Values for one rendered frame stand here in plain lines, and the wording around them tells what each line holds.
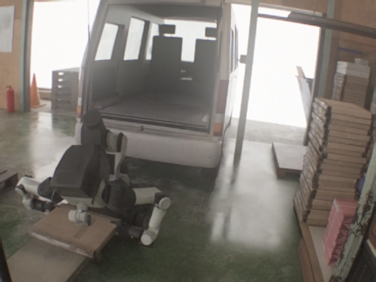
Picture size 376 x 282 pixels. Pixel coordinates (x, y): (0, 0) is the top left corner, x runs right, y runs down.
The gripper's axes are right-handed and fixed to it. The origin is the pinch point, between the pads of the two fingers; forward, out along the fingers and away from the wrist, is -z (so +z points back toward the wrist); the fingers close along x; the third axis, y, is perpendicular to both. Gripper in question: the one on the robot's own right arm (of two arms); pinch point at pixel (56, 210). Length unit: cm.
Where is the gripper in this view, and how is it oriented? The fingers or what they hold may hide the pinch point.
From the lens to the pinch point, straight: 218.5
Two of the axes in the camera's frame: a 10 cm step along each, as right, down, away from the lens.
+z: -9.7, -1.5, 1.7
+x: 1.0, -9.6, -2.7
